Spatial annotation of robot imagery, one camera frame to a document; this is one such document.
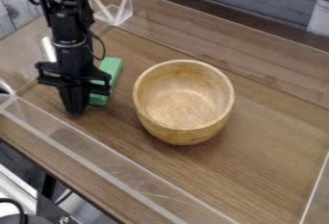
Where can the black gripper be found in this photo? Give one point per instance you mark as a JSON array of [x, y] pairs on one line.
[[70, 73]]

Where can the green rectangular block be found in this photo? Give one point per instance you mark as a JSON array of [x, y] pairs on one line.
[[111, 66]]

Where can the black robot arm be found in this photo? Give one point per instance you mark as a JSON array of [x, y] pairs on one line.
[[69, 18]]

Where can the brown wooden bowl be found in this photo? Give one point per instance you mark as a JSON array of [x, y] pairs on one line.
[[183, 99]]

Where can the clear acrylic corner bracket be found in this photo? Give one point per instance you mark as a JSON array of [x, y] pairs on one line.
[[112, 14]]

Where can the clear acrylic front wall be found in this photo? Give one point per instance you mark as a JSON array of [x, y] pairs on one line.
[[131, 175]]

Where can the black metal bracket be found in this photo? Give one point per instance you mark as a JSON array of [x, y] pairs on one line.
[[52, 213]]

